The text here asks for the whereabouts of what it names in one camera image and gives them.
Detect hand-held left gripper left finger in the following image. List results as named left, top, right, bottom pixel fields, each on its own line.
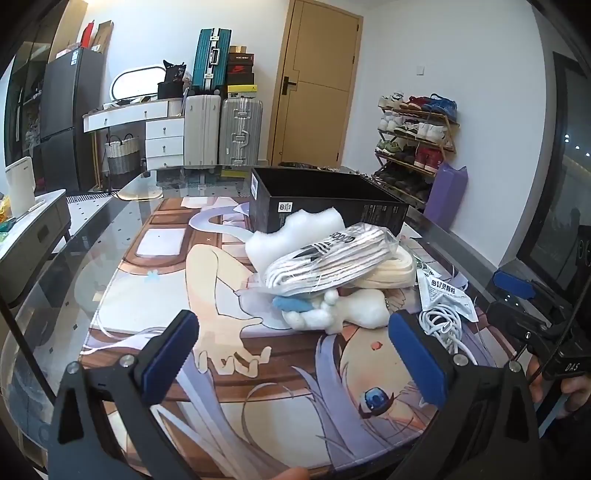
left=48, top=309, right=200, bottom=480

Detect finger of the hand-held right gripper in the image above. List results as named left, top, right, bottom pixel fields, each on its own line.
left=493, top=271, right=573, bottom=319
left=488, top=300, right=561, bottom=354

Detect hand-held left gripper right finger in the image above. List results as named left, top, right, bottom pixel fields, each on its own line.
left=388, top=309, right=543, bottom=480

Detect white cable bundle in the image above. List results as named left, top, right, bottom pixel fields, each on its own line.
left=418, top=307, right=481, bottom=365

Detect white green medicine packet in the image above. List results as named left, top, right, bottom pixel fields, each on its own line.
left=416, top=263, right=479, bottom=322

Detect bagged cream rope coil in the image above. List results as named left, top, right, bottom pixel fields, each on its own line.
left=365, top=247, right=416, bottom=289

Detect white blue plush toy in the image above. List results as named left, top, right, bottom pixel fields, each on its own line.
left=272, top=286, right=391, bottom=334

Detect bagged striped white laces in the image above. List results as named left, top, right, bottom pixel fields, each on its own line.
left=263, top=224, right=400, bottom=298

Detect white foam piece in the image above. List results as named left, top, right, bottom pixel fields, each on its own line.
left=245, top=208, right=352, bottom=278

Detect black cardboard box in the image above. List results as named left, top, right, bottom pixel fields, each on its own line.
left=249, top=167, right=409, bottom=236

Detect person's right hand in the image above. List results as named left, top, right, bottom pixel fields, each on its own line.
left=529, top=360, right=591, bottom=418

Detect person's left hand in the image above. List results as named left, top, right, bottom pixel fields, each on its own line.
left=270, top=466, right=311, bottom=480

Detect printed desk mat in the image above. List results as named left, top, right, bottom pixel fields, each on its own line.
left=81, top=196, right=499, bottom=474

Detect purple bag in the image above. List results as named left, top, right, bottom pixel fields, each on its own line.
left=422, top=162, right=468, bottom=232

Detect dark framed screen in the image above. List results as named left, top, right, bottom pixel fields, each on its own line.
left=516, top=51, right=591, bottom=296

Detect wooden shoe rack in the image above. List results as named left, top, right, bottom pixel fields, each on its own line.
left=372, top=92, right=460, bottom=208

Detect grey side table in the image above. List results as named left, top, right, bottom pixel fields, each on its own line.
left=0, top=189, right=72, bottom=301

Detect rows of shoes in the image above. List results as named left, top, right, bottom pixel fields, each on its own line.
left=374, top=92, right=459, bottom=204

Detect woven basket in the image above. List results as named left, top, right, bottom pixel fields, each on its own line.
left=104, top=134, right=140, bottom=175

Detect white vanity desk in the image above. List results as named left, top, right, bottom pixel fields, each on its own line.
left=83, top=99, right=185, bottom=171

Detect white appliance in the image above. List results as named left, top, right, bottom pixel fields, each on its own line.
left=6, top=157, right=37, bottom=217

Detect white suitcase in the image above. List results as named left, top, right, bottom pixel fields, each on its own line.
left=184, top=93, right=222, bottom=167

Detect silver suitcase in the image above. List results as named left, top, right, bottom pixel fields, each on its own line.
left=219, top=97, right=264, bottom=167

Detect dark grey fridge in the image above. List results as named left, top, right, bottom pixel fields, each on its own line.
left=39, top=46, right=107, bottom=192

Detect black bag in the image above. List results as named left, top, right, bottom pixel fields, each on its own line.
left=157, top=60, right=188, bottom=100

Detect wooden door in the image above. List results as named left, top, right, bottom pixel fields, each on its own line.
left=271, top=0, right=363, bottom=167

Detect oval mirror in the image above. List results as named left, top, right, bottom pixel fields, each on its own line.
left=111, top=65, right=167, bottom=104

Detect teal suitcase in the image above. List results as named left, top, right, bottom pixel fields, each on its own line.
left=191, top=28, right=232, bottom=95

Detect tall cardboard box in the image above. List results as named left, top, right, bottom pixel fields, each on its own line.
left=90, top=21, right=114, bottom=52

